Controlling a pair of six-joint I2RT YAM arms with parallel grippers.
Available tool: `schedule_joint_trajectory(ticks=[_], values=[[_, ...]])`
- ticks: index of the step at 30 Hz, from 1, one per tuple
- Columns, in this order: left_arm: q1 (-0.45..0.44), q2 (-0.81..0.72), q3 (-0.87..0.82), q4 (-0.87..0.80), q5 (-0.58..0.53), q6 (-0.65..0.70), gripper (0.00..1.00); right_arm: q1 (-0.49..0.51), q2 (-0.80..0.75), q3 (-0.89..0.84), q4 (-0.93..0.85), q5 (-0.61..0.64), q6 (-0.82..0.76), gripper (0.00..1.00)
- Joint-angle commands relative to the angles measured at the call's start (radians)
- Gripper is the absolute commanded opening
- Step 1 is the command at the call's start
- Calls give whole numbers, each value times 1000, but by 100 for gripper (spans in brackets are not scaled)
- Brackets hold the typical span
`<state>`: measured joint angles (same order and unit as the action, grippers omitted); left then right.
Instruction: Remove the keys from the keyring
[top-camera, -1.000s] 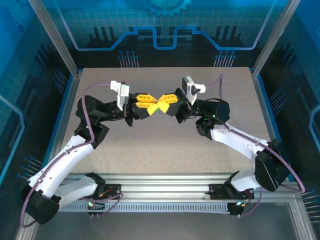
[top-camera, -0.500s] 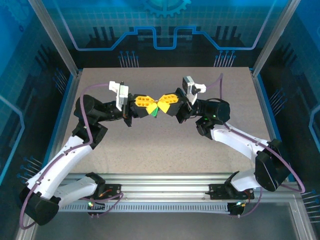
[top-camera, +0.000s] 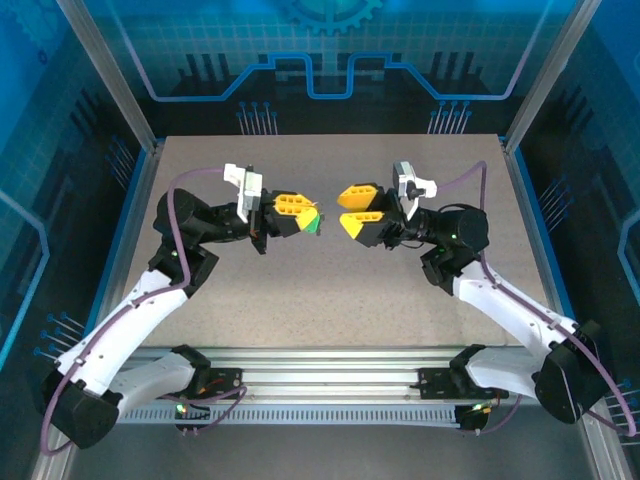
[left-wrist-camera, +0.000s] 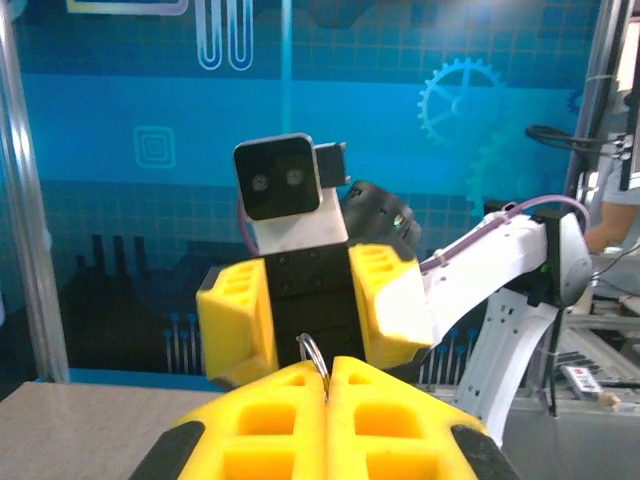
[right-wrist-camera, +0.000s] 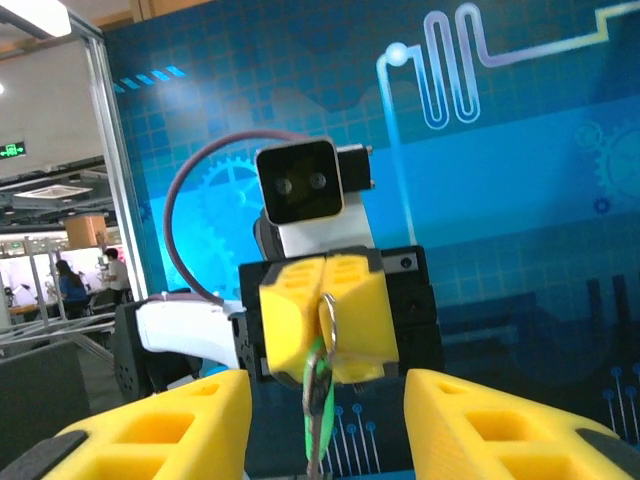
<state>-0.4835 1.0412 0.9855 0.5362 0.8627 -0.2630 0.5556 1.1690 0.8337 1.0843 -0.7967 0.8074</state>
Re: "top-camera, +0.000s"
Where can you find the aluminium table side rail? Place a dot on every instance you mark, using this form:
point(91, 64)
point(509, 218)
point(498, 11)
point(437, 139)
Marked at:
point(526, 200)
point(135, 200)

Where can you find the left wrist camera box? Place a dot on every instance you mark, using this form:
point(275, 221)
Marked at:
point(247, 187)

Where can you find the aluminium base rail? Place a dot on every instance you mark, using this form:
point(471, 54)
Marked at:
point(325, 370)

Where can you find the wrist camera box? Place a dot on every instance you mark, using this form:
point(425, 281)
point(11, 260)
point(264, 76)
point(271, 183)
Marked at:
point(247, 187)
point(405, 172)

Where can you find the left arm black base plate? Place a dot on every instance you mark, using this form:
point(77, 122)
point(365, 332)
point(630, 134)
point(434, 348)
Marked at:
point(227, 382)

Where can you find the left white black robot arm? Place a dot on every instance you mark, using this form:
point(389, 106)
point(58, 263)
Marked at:
point(125, 325)

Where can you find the aluminium enclosure post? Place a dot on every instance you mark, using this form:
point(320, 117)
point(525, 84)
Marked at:
point(550, 75)
point(110, 75)

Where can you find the green plastic key tag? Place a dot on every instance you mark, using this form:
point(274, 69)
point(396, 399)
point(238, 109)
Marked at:
point(312, 227)

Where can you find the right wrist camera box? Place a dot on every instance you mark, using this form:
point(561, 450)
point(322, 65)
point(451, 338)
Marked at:
point(405, 172)

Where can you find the black controller bracket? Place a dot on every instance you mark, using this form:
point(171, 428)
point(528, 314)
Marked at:
point(192, 429)
point(472, 425)

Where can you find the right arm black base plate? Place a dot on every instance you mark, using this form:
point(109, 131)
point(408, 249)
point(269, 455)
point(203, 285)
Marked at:
point(435, 382)

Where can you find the grey metal lower shelf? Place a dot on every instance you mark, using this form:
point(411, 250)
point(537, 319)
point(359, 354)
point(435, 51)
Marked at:
point(325, 450)

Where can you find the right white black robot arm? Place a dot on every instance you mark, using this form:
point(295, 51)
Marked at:
point(500, 300)

